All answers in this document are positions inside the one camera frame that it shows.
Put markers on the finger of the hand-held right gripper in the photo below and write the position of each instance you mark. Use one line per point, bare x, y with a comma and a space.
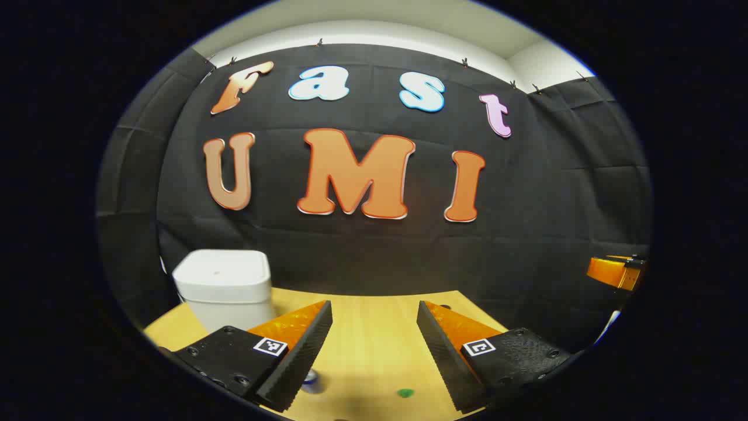
608, 272

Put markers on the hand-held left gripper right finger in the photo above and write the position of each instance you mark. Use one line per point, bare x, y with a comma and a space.
444, 362

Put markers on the green paper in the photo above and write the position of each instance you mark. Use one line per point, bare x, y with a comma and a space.
405, 393

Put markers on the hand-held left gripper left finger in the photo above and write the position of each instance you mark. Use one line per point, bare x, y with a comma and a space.
304, 356

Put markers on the black backdrop cloth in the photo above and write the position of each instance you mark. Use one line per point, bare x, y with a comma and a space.
526, 234

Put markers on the wooden desktop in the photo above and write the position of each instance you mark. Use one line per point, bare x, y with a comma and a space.
374, 351

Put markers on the blue silver pop can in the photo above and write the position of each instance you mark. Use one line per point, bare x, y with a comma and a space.
310, 379

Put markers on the white desktop garbage bin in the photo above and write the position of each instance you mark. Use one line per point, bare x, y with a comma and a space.
222, 280

